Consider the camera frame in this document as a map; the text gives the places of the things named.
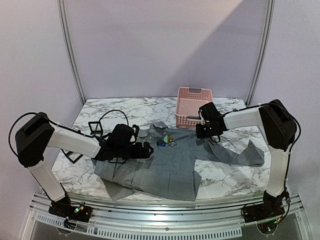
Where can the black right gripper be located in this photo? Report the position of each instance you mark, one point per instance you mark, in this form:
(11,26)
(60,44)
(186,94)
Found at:
(202,132)

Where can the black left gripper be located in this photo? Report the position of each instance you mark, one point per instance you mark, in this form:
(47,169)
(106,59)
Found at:
(138,154)

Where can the grey button-up shirt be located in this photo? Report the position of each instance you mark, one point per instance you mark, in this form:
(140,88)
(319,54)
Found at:
(170,171)

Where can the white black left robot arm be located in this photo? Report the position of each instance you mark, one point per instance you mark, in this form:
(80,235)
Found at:
(40,133)

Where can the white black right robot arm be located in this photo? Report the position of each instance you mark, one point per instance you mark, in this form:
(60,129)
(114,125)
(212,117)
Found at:
(281,131)

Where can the round blue badge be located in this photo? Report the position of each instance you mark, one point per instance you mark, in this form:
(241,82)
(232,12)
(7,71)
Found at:
(161,143)

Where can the round green orange badge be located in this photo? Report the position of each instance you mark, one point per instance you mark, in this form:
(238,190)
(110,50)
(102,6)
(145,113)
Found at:
(167,138)

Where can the pink perforated plastic basket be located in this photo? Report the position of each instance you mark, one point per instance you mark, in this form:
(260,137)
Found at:
(189,100)

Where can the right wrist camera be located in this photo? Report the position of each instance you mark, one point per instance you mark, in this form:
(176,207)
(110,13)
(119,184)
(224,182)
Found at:
(203,120)

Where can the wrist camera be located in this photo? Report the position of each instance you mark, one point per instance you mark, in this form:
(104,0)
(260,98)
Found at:
(136,129)
(203,120)

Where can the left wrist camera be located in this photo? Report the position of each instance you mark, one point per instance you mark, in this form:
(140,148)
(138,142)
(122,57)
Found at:
(136,129)

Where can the black frame display box pair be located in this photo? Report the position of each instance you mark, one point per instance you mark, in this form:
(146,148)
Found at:
(72,156)

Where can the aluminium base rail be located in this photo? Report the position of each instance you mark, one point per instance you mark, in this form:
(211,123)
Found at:
(158,219)

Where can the right aluminium corner post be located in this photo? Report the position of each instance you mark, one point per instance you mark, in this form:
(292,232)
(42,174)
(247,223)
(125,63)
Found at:
(270,4)

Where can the aluminium corner post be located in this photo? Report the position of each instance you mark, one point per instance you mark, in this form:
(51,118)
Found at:
(69,50)
(270,4)

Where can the left aluminium corner post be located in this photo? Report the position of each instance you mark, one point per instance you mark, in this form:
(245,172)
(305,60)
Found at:
(69,50)

